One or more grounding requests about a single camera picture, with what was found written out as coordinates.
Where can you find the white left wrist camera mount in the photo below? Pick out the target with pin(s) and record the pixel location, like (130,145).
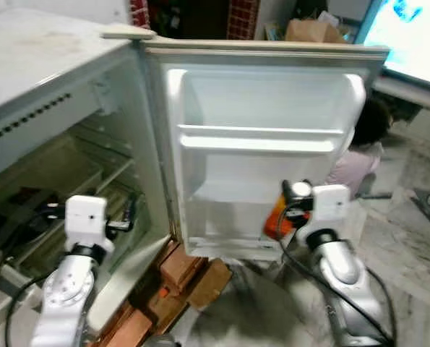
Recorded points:
(84,220)

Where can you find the white door shelf rail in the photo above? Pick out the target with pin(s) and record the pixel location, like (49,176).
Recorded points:
(261,137)

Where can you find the person in pink shirt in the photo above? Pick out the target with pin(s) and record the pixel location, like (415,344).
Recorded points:
(355,166)

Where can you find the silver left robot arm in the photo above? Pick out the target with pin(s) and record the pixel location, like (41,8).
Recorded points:
(63,289)

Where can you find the brown paper bag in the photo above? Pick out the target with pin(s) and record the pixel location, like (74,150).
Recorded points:
(312,30)

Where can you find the orange bottle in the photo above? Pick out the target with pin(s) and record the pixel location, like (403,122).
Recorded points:
(276,220)

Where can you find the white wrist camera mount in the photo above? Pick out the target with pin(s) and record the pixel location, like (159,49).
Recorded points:
(332,206)
(84,220)

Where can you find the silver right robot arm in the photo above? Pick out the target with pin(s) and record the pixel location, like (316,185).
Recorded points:
(341,267)

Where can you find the clear fridge shelf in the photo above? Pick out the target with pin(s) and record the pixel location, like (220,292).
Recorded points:
(56,173)

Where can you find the narrow red tiled door jamb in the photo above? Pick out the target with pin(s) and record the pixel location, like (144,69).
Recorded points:
(139,13)

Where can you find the silver mini fridge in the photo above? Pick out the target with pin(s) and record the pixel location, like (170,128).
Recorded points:
(258,202)

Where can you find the black container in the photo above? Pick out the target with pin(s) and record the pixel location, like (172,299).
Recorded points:
(16,213)

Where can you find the wide red tiled door jamb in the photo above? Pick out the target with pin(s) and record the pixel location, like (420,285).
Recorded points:
(242,18)

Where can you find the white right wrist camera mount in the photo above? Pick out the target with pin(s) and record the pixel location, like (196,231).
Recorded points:
(332,206)

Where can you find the flat screen television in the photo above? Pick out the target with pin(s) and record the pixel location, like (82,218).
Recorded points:
(410,36)

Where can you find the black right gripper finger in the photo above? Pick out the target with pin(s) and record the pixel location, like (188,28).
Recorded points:
(287,191)

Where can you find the brown cardboard piece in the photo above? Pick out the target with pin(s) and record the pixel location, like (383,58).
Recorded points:
(211,282)

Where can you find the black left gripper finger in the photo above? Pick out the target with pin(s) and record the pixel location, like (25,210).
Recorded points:
(131,210)

